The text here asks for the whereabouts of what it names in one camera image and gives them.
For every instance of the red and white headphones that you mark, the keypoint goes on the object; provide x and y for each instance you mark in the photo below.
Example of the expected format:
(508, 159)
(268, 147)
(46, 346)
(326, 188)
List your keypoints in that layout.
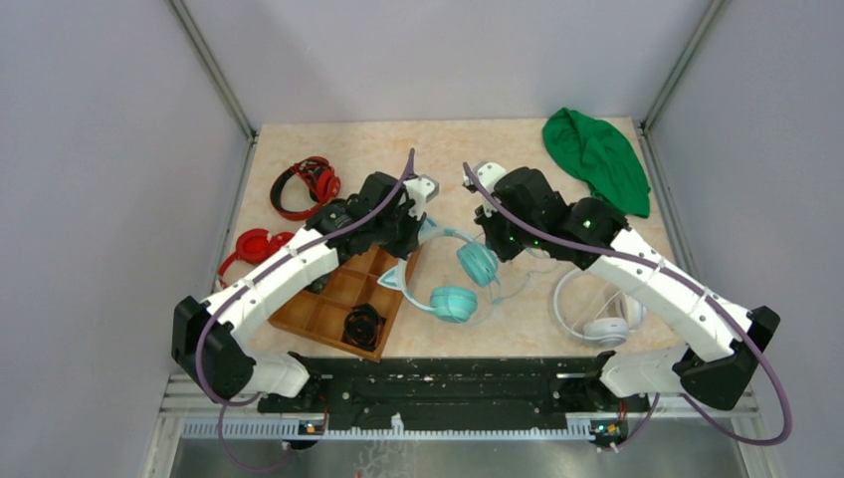
(253, 247)

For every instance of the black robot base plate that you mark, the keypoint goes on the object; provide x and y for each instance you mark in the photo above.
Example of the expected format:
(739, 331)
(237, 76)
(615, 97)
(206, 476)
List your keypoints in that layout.
(452, 394)

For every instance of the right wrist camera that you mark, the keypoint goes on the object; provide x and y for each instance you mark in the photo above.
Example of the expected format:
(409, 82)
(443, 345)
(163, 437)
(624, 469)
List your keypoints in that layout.
(487, 174)

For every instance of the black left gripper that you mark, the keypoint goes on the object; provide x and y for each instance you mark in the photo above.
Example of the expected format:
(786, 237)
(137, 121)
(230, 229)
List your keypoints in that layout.
(404, 208)

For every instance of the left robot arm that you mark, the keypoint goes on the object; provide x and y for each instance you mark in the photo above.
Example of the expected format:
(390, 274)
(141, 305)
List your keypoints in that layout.
(211, 337)

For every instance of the teal cat-ear headphones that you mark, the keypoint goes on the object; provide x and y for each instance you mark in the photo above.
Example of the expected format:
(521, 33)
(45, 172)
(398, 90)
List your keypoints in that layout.
(471, 292)

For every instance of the green cloth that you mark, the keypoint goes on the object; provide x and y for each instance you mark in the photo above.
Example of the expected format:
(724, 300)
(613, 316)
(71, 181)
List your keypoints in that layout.
(600, 155)

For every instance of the red and black headphones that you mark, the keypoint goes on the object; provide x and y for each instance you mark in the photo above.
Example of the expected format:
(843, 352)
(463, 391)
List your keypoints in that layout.
(319, 180)

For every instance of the black orange rolled item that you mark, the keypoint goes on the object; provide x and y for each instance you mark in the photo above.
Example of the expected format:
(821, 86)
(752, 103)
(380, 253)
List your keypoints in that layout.
(362, 327)

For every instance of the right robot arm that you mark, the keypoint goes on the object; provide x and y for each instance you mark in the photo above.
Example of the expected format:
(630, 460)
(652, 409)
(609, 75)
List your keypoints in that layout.
(721, 340)

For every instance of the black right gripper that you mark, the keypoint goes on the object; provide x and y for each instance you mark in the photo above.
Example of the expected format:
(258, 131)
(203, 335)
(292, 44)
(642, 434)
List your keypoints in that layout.
(503, 252)

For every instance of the grey slotted cable duct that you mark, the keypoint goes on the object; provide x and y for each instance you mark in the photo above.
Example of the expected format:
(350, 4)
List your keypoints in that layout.
(290, 429)

